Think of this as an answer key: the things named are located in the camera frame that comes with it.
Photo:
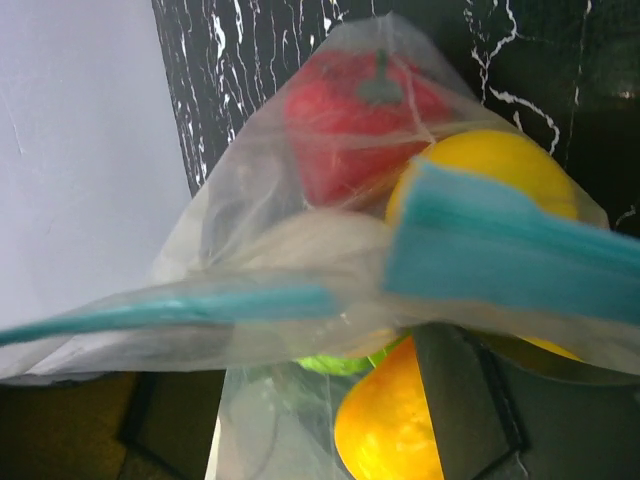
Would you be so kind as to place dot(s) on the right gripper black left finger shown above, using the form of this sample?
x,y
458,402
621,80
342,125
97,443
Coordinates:
x,y
118,426

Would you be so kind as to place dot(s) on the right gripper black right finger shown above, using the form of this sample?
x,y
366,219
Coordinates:
x,y
502,408

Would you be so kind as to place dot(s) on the clear zip top bag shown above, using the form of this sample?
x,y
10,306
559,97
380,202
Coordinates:
x,y
397,283

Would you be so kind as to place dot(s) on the orange fake food piece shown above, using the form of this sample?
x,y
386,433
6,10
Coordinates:
x,y
383,429

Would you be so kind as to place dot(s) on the green fake vegetable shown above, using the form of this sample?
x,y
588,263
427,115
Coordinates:
x,y
338,366

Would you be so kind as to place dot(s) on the beige fake egg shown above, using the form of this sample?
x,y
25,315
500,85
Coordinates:
x,y
316,239

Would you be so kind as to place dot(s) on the yellow fake lemon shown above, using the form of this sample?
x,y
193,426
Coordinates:
x,y
511,159

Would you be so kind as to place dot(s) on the red fake bell pepper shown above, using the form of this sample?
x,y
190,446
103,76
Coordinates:
x,y
352,120

